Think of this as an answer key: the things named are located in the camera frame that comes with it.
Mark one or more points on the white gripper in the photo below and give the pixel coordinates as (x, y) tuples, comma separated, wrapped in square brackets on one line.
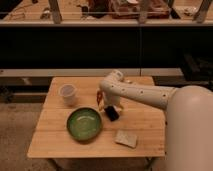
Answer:
[(110, 100)]

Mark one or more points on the black rectangular eraser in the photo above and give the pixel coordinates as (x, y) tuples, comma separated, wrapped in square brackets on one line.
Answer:
[(111, 113)]

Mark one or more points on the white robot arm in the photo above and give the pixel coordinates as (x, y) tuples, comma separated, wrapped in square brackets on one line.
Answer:
[(188, 115)]

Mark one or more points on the green ceramic bowl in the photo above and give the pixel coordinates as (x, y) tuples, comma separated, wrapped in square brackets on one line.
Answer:
[(84, 124)]

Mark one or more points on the white ceramic cup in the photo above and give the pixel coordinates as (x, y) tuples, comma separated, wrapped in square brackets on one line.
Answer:
[(68, 93)]

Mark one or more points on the red small toy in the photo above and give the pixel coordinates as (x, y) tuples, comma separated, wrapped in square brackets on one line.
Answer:
[(99, 97)]

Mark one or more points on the beige sponge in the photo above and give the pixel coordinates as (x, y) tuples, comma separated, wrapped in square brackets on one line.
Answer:
[(126, 138)]

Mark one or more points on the wooden table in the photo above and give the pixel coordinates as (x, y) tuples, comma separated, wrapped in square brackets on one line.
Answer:
[(52, 140)]

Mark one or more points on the wooden workbench with clutter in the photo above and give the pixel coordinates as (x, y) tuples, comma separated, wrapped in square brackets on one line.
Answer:
[(106, 12)]

